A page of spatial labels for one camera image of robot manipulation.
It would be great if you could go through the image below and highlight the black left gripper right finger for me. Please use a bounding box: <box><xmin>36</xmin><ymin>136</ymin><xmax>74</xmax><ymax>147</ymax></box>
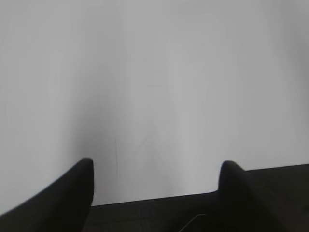
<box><xmin>217</xmin><ymin>161</ymin><xmax>309</xmax><ymax>232</ymax></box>

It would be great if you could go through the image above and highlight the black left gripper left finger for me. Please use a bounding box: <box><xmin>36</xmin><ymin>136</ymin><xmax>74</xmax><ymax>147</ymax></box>
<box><xmin>0</xmin><ymin>158</ymin><xmax>94</xmax><ymax>232</ymax></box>

